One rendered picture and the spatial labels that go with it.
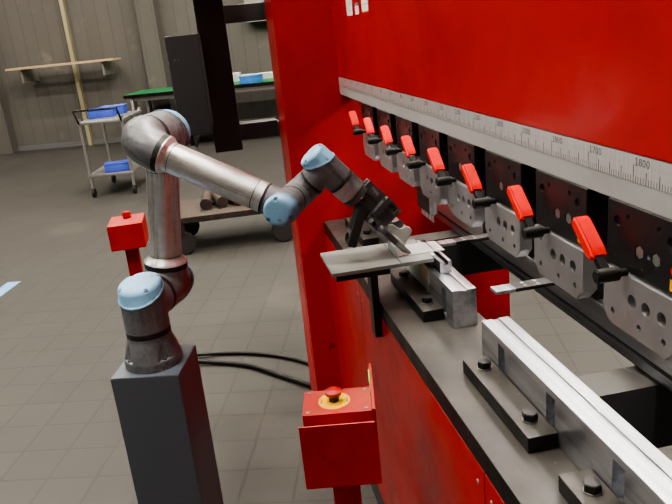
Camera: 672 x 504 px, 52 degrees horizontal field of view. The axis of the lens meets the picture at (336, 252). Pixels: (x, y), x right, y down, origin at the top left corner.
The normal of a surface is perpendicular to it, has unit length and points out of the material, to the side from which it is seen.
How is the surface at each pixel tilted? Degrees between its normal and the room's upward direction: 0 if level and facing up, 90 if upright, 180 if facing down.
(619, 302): 90
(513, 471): 0
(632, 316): 90
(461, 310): 90
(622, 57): 90
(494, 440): 0
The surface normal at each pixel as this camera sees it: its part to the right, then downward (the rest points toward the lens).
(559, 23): -0.98, 0.15
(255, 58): -0.06, 0.32
